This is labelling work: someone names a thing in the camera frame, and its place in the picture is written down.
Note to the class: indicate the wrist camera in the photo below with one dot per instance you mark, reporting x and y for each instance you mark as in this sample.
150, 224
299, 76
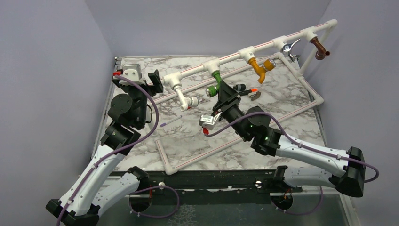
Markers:
208, 122
132, 72

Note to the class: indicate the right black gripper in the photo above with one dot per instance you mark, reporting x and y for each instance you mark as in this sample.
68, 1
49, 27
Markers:
226, 93

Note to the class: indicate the black grey small fitting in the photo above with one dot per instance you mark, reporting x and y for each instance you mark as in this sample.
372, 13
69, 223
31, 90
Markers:
240, 87

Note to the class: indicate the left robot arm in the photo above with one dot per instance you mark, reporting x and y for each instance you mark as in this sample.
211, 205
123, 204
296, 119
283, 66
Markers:
134, 118

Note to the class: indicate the purple white pen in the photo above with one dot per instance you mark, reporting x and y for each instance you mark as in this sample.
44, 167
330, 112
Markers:
170, 121

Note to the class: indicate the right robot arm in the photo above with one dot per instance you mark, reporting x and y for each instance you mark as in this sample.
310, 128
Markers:
345, 166

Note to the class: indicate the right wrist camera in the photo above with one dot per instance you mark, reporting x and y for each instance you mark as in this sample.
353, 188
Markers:
208, 122

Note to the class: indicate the chrome lever faucet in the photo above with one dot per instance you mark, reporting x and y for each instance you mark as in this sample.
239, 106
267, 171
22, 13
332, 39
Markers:
286, 50

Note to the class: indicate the black orange marker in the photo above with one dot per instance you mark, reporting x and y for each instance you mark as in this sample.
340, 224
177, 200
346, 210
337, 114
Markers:
248, 91

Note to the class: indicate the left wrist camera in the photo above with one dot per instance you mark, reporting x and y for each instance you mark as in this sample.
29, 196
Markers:
132, 72

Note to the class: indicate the black table front rail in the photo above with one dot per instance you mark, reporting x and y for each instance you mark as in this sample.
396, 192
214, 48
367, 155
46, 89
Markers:
210, 187

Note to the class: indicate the green faucet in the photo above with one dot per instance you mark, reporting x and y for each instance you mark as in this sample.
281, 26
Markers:
215, 85

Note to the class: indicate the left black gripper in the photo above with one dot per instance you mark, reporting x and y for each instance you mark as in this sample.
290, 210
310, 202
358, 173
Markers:
158, 86

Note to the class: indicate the brown faucet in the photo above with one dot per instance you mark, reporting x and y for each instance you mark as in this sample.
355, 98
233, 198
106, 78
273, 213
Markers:
321, 52

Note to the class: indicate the orange yellow faucet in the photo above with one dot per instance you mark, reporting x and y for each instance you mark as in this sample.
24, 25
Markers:
261, 71

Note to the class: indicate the white plastic faucet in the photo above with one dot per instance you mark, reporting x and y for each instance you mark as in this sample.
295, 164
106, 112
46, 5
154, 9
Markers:
185, 102

